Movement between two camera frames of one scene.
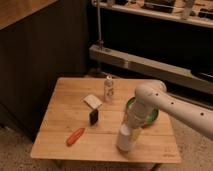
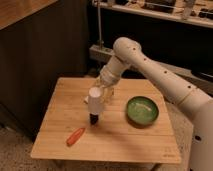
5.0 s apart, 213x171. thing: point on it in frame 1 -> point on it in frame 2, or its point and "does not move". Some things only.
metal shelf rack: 172,39 does not move
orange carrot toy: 74,136 does not move
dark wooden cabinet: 41,41 does not move
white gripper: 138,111 -> 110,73
